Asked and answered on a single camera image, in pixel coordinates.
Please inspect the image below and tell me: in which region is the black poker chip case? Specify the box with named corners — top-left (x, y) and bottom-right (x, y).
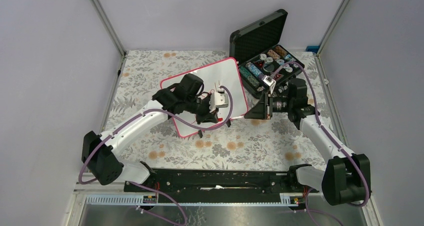
top-left (229, 9), bottom-right (305, 99)

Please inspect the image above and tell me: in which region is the blue object behind frame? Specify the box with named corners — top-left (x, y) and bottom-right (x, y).
top-left (305, 46), bottom-right (320, 53)

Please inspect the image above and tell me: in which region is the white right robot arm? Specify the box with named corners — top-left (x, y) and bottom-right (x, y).
top-left (244, 78), bottom-right (372, 207)

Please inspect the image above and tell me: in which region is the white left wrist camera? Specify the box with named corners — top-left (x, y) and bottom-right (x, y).
top-left (209, 83), bottom-right (229, 113)

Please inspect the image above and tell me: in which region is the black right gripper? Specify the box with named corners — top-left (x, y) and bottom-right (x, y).
top-left (244, 91), bottom-right (293, 120)

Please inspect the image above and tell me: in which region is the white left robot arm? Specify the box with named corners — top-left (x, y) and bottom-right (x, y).
top-left (78, 73), bottom-right (233, 191)

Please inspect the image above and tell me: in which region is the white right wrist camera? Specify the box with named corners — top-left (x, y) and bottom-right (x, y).
top-left (262, 75), bottom-right (276, 95)

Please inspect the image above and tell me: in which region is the white cable duct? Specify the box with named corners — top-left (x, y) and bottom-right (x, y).
top-left (86, 193), bottom-right (299, 207)

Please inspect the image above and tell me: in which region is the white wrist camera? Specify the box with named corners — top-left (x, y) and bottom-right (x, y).
top-left (262, 75), bottom-right (276, 95)
top-left (209, 83), bottom-right (229, 113)

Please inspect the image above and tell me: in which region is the floral tablecloth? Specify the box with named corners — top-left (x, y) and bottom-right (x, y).
top-left (105, 51), bottom-right (326, 171)

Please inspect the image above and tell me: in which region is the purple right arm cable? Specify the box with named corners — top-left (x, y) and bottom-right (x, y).
top-left (269, 60), bottom-right (371, 226)

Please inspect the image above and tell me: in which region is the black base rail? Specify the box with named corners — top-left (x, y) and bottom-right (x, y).
top-left (124, 168), bottom-right (309, 203)

